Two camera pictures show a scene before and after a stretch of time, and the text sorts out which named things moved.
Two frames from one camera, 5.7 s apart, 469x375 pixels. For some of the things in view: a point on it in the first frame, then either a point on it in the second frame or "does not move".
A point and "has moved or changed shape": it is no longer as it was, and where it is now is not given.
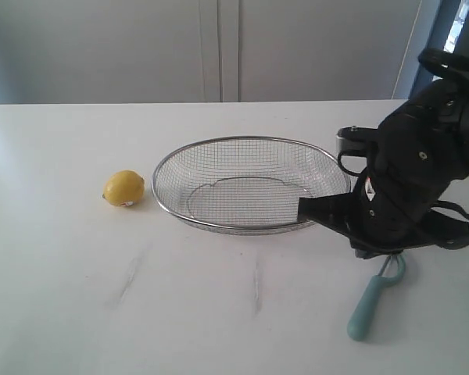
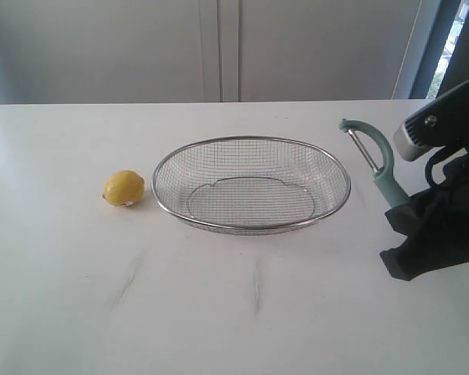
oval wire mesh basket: [247, 185] does not move
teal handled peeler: [359, 323] has moved or changed shape
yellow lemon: [124, 188] does not move
